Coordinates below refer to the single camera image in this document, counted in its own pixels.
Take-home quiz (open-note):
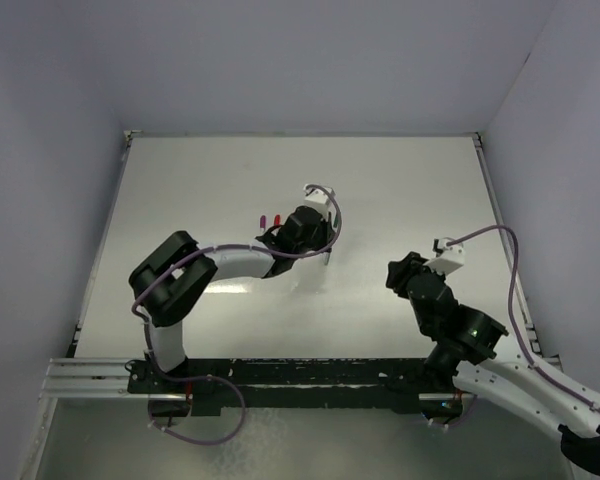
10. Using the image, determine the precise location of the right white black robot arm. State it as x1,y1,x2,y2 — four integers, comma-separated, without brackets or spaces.
386,252,600,476

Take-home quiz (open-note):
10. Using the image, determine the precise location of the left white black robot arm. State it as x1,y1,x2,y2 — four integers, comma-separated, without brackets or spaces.
129,206,342,392

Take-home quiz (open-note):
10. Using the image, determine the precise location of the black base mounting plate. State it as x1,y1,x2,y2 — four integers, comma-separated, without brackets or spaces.
125,358,471,422

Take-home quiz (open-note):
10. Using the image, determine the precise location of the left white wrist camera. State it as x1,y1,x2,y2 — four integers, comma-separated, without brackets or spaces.
303,184,334,216

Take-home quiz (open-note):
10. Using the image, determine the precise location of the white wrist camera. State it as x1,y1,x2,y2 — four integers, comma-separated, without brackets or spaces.
303,184,334,216
425,237,465,276

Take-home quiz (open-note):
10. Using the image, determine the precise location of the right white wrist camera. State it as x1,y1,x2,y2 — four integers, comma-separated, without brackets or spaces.
425,237,465,276

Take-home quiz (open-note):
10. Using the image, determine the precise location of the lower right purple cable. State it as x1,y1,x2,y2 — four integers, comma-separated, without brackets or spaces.
427,392,479,434

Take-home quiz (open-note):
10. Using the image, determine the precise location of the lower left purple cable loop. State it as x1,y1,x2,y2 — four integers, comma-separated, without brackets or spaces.
147,377,247,446

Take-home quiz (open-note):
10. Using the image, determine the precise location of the aluminium extrusion rail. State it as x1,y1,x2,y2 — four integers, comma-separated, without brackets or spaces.
41,358,129,399

